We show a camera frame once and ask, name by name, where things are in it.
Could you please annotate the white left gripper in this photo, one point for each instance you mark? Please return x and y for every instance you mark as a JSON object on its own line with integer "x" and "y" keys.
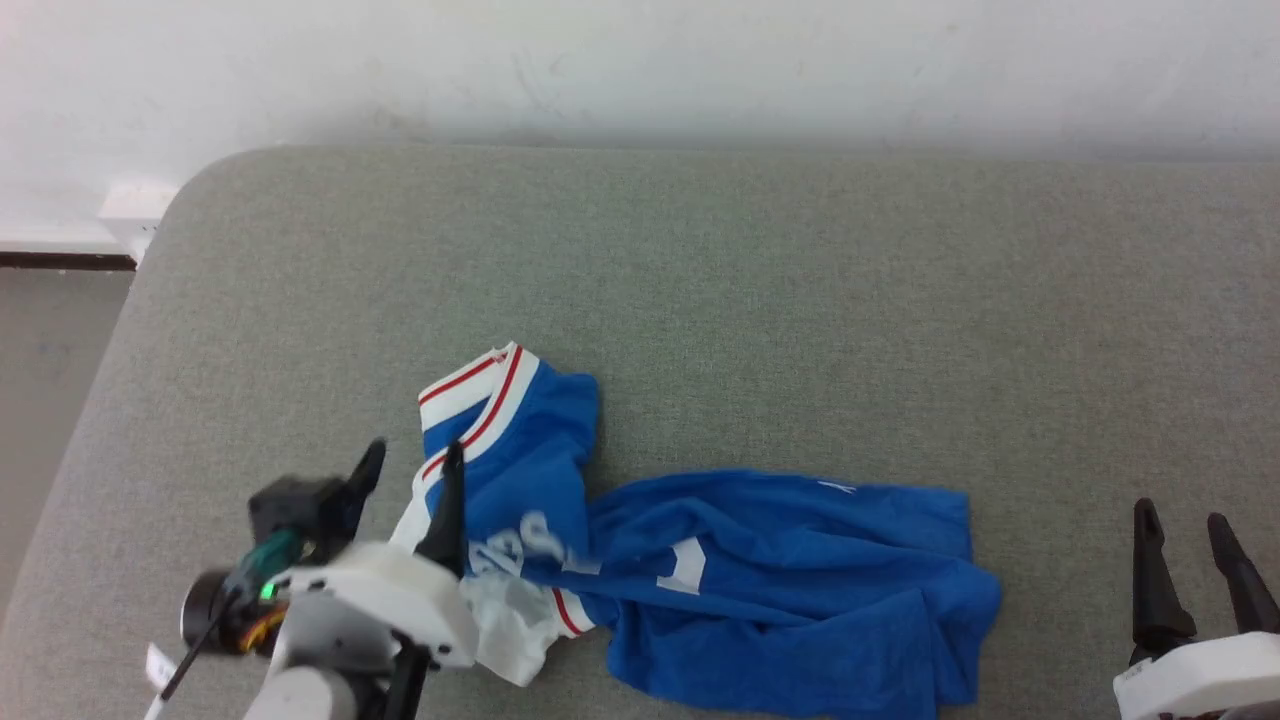
{"x": 400, "y": 600}

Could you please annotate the blue shirt with white sleeves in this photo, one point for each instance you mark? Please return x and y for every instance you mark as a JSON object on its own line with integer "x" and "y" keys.
{"x": 780, "y": 580}

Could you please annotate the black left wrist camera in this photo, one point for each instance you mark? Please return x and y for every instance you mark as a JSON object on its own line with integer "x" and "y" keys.
{"x": 295, "y": 515}

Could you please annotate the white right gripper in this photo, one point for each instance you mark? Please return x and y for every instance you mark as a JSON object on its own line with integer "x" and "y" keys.
{"x": 1200, "y": 680}

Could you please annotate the grey fabric sofa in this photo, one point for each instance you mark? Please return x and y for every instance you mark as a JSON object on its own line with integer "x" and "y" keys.
{"x": 800, "y": 300}

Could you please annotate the dark baseboard strip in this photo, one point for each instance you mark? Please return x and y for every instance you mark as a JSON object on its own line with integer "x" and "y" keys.
{"x": 65, "y": 261}

